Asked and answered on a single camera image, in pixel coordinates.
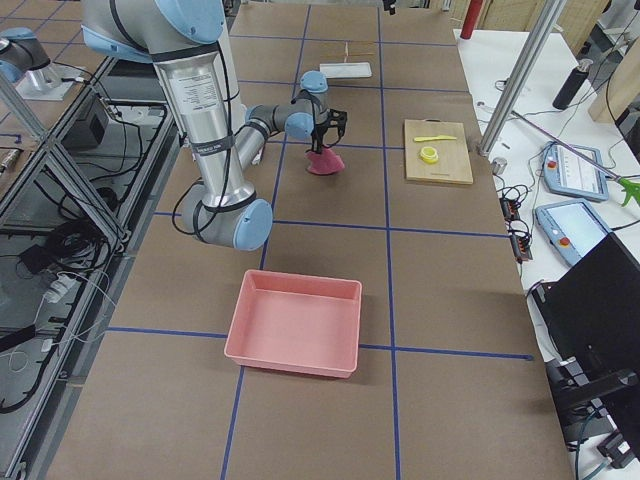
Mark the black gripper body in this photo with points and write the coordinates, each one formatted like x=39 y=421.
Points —
x=319 y=134

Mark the magenta fleece cloth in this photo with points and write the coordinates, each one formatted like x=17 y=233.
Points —
x=327 y=162

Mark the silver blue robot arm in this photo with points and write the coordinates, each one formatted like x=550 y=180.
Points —
x=26 y=64
x=181 y=40

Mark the white rectangular tray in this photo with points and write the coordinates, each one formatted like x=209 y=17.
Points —
x=346 y=70

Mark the yellow plastic knife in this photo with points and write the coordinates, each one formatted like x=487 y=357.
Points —
x=435 y=138

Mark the yellow lemon slices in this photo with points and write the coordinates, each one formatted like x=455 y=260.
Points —
x=429 y=155

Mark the bamboo cutting board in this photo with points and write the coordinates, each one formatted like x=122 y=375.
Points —
x=453 y=167

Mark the small metal cylinder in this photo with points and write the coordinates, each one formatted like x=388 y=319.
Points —
x=498 y=165

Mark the pink plastic bin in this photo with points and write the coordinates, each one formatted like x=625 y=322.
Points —
x=296 y=323

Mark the red bottle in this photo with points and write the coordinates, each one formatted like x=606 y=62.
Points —
x=471 y=17

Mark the far teach pendant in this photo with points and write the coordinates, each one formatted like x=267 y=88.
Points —
x=566 y=173

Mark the teach pendant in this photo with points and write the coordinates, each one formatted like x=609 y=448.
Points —
x=566 y=173
x=572 y=227

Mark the black bottle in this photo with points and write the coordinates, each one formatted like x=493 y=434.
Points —
x=572 y=84

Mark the near teach pendant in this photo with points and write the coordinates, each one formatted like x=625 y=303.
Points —
x=572 y=227

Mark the green tipped grabber stick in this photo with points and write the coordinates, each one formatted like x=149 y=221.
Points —
x=629 y=187

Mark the aluminium frame post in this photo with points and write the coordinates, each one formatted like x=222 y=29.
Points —
x=525 y=62

